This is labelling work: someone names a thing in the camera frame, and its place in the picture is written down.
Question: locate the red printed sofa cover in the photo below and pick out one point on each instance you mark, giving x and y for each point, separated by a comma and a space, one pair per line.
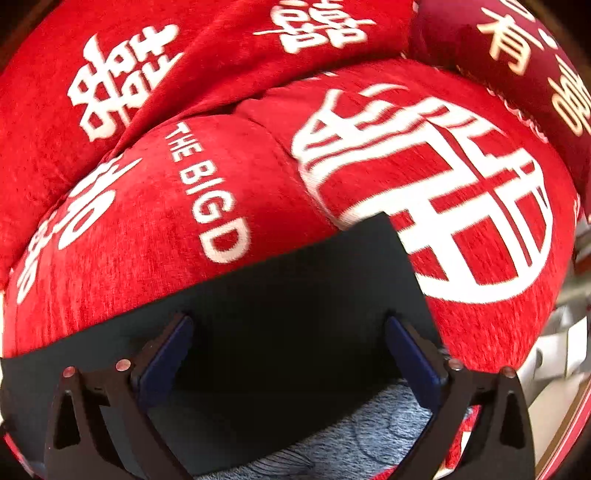
217, 60
152, 258

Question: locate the white furniture frame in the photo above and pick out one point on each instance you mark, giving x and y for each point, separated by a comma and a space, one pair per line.
561, 341

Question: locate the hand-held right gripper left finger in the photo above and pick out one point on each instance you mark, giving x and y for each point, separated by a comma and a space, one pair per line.
166, 357

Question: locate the dark red printed cushion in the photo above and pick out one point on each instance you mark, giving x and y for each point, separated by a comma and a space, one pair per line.
461, 41

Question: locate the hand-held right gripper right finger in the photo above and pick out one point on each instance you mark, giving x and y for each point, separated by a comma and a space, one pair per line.
411, 362

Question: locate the black pants with grey lining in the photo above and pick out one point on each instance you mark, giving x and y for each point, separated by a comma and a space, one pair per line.
286, 314

